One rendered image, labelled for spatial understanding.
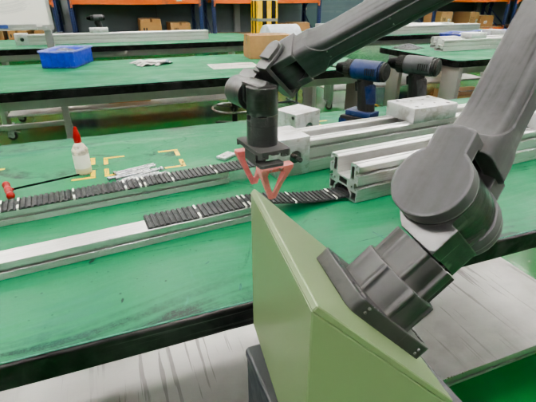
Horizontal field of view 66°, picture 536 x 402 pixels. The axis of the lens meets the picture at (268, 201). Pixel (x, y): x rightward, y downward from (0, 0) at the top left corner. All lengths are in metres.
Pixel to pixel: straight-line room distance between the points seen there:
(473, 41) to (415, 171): 3.47
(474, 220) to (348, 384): 0.19
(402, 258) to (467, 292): 1.28
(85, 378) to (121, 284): 0.70
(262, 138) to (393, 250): 0.40
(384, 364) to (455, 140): 0.21
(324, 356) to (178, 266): 0.40
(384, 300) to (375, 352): 0.06
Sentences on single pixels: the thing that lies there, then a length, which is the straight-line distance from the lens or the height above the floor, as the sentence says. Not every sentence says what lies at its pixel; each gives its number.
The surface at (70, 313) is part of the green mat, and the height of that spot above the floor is 0.78.
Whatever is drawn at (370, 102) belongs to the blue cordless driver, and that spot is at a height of 0.88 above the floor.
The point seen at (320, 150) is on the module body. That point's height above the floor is 0.83.
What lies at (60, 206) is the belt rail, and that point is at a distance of 0.92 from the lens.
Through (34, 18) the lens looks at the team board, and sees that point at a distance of 3.60.
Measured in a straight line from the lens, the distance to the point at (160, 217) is 0.78.
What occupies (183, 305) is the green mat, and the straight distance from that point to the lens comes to 0.62.
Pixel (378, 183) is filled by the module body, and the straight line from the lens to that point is 0.93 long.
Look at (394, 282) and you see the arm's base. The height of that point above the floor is 0.94.
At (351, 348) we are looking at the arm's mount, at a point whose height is 0.93.
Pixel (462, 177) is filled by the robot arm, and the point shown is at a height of 1.03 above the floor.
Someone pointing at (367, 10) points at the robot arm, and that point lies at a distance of 0.70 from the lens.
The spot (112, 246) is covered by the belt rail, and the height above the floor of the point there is 0.79.
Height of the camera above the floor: 1.18
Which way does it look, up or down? 27 degrees down
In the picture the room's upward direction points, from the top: straight up
